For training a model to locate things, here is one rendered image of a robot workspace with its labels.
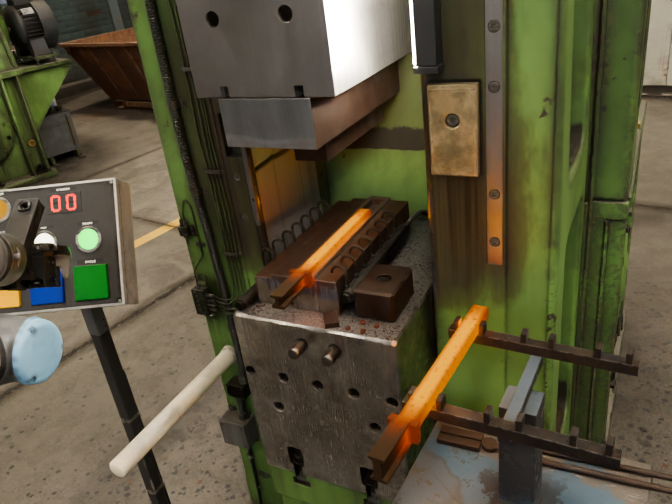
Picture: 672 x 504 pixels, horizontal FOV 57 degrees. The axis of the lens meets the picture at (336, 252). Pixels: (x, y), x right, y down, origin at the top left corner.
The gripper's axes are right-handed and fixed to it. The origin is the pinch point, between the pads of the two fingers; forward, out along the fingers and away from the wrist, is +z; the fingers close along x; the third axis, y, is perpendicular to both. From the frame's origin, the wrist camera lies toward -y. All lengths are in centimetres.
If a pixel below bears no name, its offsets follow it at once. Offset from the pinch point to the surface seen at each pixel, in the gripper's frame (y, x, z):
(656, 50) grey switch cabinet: -164, 318, 429
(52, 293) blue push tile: 7.7, -8.5, 10.0
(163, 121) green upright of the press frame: -29.9, 16.0, 19.3
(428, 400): 30, 68, -24
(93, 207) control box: -10.2, 1.7, 10.7
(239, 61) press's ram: -30, 41, -12
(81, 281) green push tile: 5.7, -1.8, 10.0
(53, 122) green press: -167, -233, 438
